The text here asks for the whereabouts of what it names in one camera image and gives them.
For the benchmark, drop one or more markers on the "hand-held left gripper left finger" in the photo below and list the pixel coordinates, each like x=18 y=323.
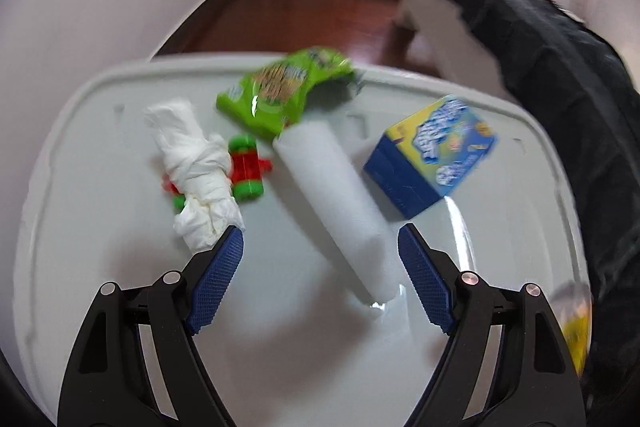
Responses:
x=217 y=279

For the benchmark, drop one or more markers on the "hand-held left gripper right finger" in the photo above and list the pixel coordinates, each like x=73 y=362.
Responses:
x=427 y=279

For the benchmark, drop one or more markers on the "white tissue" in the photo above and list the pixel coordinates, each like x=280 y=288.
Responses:
x=200 y=172

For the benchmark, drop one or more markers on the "white foam roll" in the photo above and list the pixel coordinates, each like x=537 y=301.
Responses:
x=335 y=202

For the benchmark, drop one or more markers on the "yellow snack packet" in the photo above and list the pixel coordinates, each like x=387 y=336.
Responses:
x=577 y=332

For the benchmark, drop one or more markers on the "white plastic storage box lid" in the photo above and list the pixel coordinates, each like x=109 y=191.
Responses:
x=125 y=267

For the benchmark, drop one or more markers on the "green and red toy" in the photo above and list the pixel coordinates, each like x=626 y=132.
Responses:
x=247 y=167

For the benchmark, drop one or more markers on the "blue and yellow box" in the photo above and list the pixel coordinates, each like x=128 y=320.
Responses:
x=425 y=157

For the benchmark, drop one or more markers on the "green snack bag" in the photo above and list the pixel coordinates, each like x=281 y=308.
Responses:
x=270 y=92

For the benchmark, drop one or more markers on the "white furniture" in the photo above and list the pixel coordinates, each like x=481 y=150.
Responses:
x=440 y=37

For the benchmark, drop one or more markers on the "dark jacket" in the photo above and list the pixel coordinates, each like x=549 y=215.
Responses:
x=550 y=57

